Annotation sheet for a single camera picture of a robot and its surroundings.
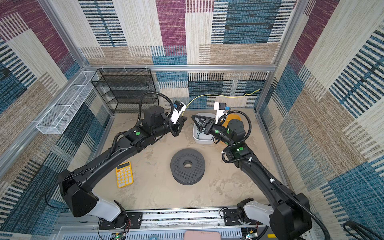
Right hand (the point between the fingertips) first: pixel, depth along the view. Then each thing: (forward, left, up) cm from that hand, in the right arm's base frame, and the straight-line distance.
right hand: (194, 119), depth 67 cm
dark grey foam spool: (-14, +5, -30) cm, 33 cm away
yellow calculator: (-11, +41, -34) cm, 55 cm away
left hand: (+4, +4, -1) cm, 5 cm away
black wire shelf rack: (+45, +50, -16) cm, 69 cm away
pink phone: (-40, -2, -34) cm, 52 cm away
